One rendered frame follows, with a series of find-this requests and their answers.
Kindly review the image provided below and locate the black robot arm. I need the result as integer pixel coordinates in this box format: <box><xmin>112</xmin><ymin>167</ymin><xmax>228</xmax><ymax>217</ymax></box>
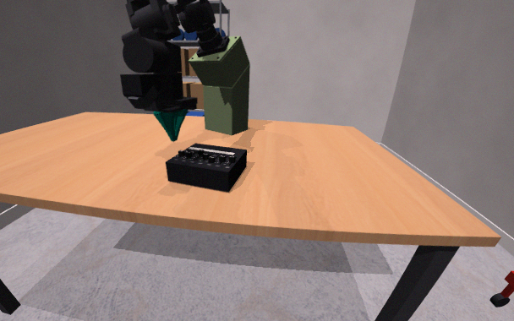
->
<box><xmin>120</xmin><ymin>0</ymin><xmax>230</xmax><ymax>109</ymax></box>

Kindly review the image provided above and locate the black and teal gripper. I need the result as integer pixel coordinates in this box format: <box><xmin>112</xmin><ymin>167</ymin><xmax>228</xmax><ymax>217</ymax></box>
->
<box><xmin>145</xmin><ymin>96</ymin><xmax>198</xmax><ymax>142</ymax></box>

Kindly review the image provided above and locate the black control desk with knobs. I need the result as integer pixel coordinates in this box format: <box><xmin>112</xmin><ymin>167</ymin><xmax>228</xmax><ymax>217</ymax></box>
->
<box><xmin>166</xmin><ymin>143</ymin><xmax>247</xmax><ymax>193</ymax></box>

